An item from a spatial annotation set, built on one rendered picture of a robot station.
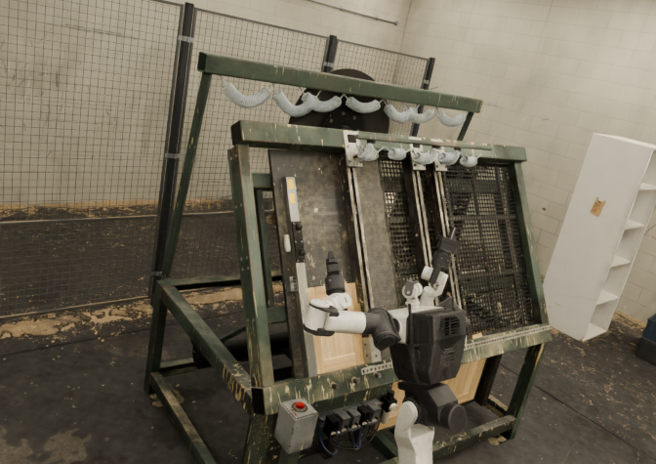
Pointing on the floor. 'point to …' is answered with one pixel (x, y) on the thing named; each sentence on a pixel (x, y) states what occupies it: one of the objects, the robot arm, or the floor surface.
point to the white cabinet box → (600, 234)
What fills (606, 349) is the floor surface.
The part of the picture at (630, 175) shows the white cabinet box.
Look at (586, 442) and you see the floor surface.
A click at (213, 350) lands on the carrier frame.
